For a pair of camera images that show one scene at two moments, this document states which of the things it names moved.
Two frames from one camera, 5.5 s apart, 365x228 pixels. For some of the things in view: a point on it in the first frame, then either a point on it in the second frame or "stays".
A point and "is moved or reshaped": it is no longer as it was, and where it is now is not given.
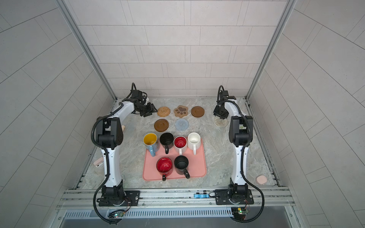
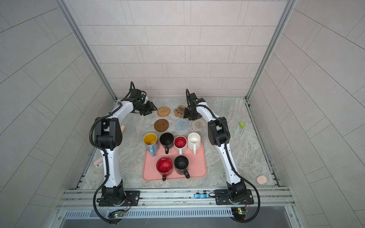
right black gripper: (217, 112) -> (187, 114)
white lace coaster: (220, 122) is moved or reshaped
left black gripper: (150, 109) stays
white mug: (194, 141) stays
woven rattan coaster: (163, 111) stays
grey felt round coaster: (181, 124) stays
